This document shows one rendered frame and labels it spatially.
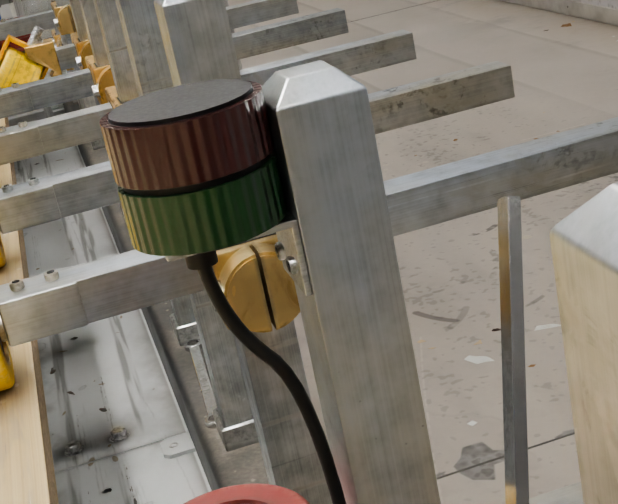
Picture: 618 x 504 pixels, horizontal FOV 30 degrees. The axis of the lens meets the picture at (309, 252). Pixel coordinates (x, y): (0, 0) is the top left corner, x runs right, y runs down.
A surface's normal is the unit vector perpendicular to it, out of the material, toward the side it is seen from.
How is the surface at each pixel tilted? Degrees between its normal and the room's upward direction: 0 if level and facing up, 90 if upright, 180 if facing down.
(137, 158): 90
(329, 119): 90
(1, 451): 0
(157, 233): 90
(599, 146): 90
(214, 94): 0
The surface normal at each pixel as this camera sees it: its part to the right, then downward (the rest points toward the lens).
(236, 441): 0.26, 0.29
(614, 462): -0.94, 0.27
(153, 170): -0.35, 0.40
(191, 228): -0.08, 0.36
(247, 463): -0.19, -0.92
